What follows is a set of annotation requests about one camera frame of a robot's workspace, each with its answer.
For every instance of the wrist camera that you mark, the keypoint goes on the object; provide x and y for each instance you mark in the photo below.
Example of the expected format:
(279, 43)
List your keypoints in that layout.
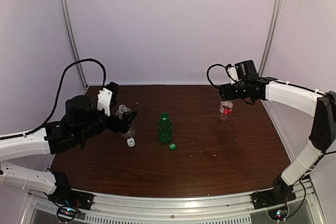
(232, 73)
(107, 98)

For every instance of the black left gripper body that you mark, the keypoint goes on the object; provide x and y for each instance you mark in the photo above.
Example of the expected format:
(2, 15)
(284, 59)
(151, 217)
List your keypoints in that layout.
(114, 126)

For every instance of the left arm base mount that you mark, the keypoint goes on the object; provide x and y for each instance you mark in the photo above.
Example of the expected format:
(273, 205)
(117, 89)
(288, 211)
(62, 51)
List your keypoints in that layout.
(69, 202)

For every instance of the green bottle cap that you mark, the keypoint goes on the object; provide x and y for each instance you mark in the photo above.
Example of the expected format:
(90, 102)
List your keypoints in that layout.
(172, 146)

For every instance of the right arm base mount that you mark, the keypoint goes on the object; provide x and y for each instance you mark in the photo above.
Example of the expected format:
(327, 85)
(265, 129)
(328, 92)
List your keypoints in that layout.
(275, 199)

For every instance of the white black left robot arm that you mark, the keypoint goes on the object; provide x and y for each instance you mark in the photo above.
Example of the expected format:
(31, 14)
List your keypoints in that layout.
(80, 123)

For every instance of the aluminium corner post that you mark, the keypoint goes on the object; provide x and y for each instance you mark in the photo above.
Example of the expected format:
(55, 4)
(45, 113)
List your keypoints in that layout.
(275, 15)

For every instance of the green plastic bottle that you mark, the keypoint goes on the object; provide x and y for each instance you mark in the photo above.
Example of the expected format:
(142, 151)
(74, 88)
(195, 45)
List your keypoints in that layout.
(165, 129)

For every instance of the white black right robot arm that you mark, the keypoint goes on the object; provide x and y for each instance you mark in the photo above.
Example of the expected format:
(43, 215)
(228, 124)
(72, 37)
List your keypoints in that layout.
(247, 85)

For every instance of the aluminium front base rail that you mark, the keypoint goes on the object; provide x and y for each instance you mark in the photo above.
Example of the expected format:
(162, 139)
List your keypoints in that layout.
(234, 208)

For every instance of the left aluminium frame post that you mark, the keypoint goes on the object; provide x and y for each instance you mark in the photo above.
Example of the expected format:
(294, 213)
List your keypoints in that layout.
(69, 30)

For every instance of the clear plastic bottle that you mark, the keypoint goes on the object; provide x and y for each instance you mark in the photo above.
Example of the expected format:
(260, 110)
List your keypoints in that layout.
(122, 108)

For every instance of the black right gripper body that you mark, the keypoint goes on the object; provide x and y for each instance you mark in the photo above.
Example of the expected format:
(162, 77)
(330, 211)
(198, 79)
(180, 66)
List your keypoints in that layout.
(226, 90)

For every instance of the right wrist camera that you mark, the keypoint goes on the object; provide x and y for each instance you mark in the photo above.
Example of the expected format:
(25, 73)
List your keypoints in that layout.
(232, 73)

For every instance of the white flip bottle cap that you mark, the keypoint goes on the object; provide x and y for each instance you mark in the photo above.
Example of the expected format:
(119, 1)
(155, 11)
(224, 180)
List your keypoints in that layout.
(130, 142)

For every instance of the clear bottle red cap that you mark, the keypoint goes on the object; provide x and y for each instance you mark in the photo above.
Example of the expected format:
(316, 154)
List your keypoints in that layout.
(225, 109)

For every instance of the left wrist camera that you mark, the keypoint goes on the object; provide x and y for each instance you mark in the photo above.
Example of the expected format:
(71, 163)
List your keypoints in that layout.
(107, 98)

